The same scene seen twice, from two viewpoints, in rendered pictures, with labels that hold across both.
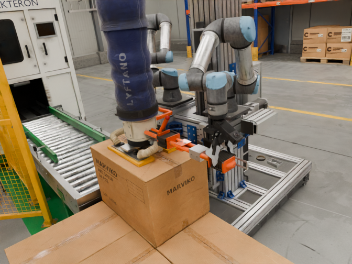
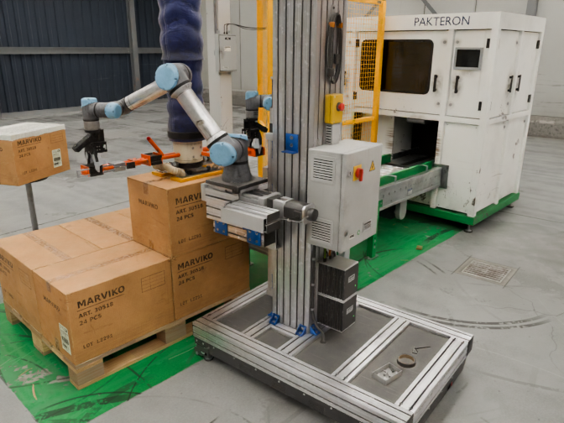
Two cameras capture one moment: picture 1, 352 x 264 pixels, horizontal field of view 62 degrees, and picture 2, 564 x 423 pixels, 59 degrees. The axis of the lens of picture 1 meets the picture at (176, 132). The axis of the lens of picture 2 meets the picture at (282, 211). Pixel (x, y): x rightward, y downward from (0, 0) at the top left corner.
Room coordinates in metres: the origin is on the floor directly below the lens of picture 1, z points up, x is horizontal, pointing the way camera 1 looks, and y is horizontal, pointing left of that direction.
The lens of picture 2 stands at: (1.60, -2.76, 1.67)
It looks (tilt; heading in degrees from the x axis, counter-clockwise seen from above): 18 degrees down; 81
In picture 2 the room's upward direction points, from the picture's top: straight up
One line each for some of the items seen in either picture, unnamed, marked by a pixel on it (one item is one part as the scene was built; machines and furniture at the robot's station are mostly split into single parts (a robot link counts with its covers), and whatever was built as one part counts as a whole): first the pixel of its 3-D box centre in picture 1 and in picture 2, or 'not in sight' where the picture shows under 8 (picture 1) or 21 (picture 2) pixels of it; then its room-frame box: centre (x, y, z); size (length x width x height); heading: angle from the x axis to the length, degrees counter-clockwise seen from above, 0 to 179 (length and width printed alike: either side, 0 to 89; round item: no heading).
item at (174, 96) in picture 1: (171, 92); not in sight; (2.13, 0.00, 1.09); 0.15 x 0.15 x 0.10
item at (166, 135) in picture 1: (168, 139); (152, 159); (1.32, 0.04, 1.07); 0.10 x 0.08 x 0.06; 128
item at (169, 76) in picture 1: (168, 77); not in sight; (2.13, 0.01, 1.20); 0.13 x 0.12 x 0.14; 84
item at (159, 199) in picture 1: (149, 177); (190, 205); (1.51, 0.19, 0.75); 0.60 x 0.40 x 0.40; 38
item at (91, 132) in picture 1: (75, 120); (390, 180); (3.17, 1.13, 0.60); 1.60 x 0.10 x 0.09; 38
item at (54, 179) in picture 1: (33, 156); not in sight; (2.52, 1.38, 0.50); 2.31 x 0.05 x 0.19; 38
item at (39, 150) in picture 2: not in sight; (23, 152); (0.11, 1.62, 0.82); 0.60 x 0.40 x 0.40; 64
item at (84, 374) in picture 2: not in sight; (131, 303); (1.09, 0.25, 0.07); 1.20 x 1.00 x 0.14; 38
